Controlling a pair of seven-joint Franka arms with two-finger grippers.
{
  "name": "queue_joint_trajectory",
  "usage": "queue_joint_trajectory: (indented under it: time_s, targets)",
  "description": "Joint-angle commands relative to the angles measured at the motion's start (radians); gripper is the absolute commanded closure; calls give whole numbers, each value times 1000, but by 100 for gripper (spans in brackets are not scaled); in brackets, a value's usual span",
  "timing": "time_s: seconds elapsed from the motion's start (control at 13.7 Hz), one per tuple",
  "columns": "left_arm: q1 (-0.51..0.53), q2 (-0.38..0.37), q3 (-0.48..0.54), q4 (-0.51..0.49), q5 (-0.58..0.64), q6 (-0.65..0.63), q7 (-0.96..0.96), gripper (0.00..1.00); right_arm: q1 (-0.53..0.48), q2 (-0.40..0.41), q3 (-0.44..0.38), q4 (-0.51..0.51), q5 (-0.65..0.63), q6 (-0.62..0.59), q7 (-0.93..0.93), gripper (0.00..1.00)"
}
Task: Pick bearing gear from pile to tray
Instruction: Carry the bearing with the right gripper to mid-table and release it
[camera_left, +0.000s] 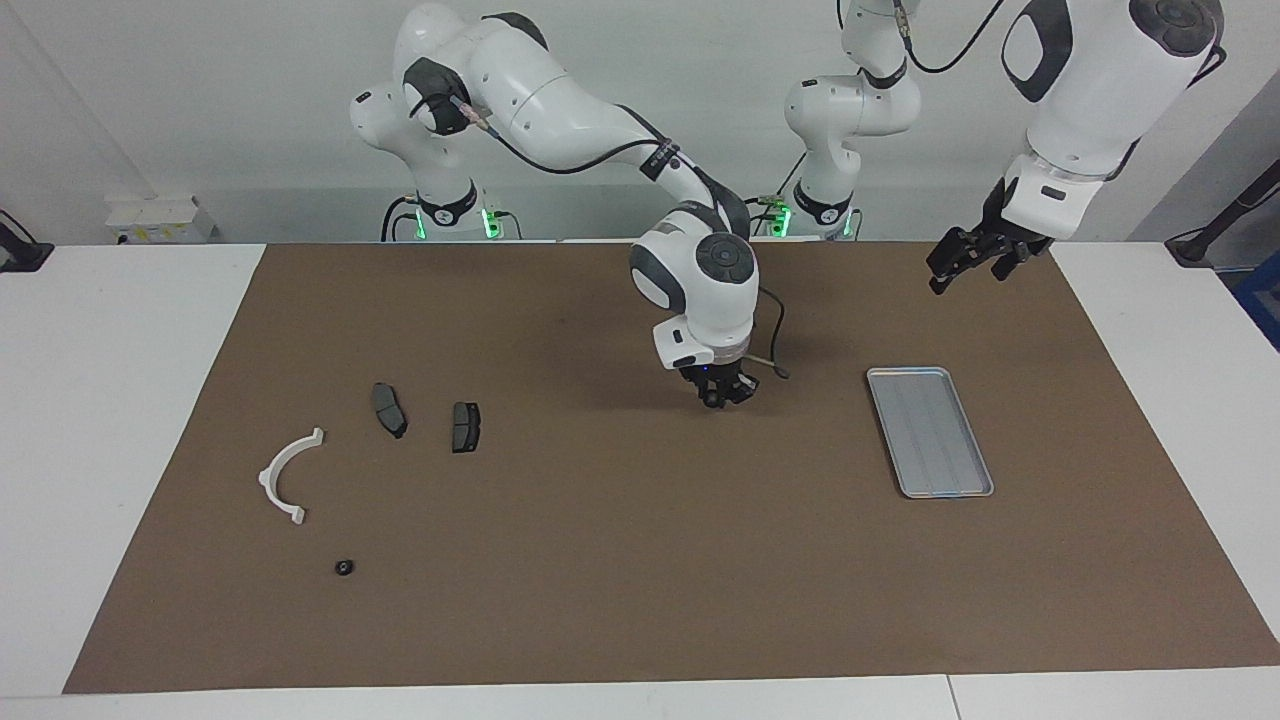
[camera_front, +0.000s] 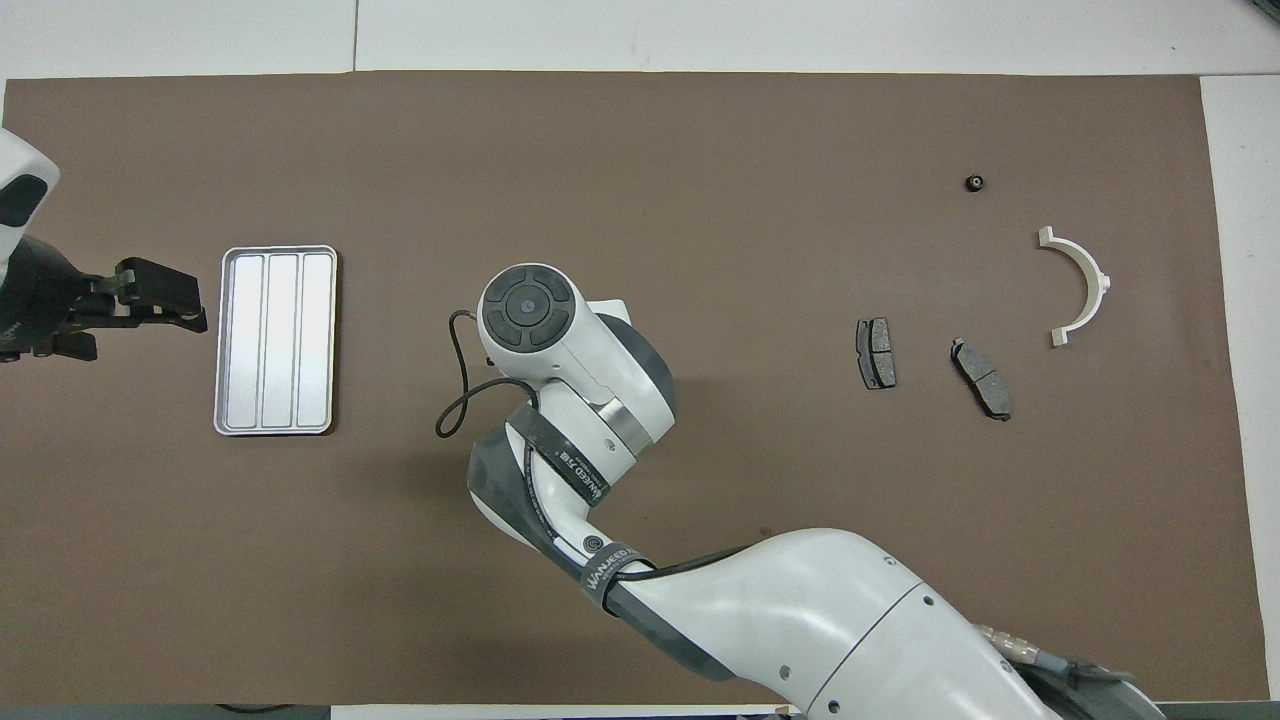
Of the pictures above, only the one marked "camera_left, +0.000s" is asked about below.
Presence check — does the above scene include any curved dark grey brake pad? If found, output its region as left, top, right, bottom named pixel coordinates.
left=371, top=382, right=409, bottom=440

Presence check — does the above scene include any white power strip box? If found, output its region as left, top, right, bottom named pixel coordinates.
left=105, top=195, right=216, bottom=246

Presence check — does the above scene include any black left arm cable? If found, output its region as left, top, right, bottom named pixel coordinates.
left=895, top=0, right=1006, bottom=76

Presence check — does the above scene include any white curved plastic bracket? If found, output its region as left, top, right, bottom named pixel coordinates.
left=258, top=427, right=327, bottom=526

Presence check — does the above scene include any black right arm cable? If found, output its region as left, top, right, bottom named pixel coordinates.
left=440, top=90, right=791, bottom=381

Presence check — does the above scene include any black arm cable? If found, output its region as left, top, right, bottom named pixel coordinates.
left=440, top=90, right=791, bottom=381
left=895, top=0, right=1006, bottom=76

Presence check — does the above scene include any silver metal tray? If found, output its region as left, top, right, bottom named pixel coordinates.
left=865, top=366, right=996, bottom=500

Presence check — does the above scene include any brown table mat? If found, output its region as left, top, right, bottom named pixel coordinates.
left=62, top=240, right=1280, bottom=696

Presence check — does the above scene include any black table clamp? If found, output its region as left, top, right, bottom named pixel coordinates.
left=0, top=210, right=53, bottom=273

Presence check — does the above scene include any blue crate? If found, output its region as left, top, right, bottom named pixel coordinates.
left=1230, top=250, right=1280, bottom=351

